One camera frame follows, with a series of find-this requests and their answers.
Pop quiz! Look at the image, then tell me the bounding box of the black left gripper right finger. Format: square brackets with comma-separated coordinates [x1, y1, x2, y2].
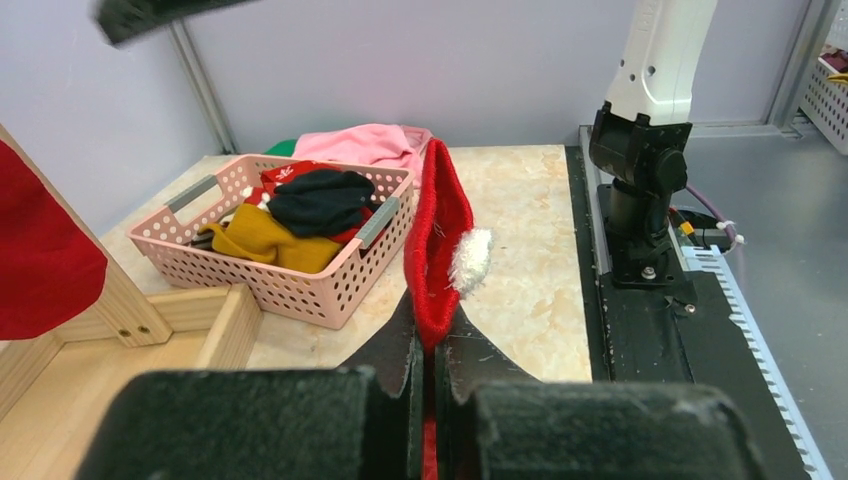
[433, 311, 766, 479]

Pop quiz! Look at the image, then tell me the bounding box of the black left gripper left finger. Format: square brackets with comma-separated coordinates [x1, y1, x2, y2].
[76, 296, 423, 479]

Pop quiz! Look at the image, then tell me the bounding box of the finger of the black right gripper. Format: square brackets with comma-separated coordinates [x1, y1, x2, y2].
[92, 0, 248, 47]

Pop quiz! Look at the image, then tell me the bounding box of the red santa sock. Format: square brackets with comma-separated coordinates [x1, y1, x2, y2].
[403, 138, 474, 479]
[1, 143, 108, 341]

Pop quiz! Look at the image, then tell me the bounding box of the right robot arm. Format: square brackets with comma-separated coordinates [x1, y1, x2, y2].
[589, 1, 716, 291]

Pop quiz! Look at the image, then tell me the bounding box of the green cloth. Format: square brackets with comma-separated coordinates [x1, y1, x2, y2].
[264, 139, 297, 157]

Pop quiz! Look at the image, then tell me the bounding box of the red sock in basket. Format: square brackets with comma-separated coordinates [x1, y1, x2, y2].
[242, 161, 348, 213]

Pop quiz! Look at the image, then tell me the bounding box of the black sock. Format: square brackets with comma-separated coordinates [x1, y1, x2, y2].
[267, 168, 376, 244]

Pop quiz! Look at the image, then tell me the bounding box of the mustard yellow sock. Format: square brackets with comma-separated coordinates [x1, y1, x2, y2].
[198, 204, 343, 274]

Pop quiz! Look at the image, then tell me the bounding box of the pink perforated plastic basket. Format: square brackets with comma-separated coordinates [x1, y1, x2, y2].
[127, 154, 415, 329]

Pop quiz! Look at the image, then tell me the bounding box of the pink cloth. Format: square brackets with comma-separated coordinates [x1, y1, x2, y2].
[292, 123, 433, 188]

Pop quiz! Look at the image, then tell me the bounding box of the white perforated storage basket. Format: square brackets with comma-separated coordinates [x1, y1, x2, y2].
[800, 1, 847, 156]

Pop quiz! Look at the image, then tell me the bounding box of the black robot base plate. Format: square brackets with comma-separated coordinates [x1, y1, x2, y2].
[565, 146, 808, 479]

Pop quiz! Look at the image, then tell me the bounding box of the white toothed cable rail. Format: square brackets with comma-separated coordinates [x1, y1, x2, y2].
[680, 246, 833, 479]

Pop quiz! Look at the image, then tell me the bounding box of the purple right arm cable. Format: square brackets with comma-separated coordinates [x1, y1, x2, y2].
[682, 184, 747, 248]

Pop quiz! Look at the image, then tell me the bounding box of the wooden hanger rack frame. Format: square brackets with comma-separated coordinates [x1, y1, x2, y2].
[0, 122, 264, 480]

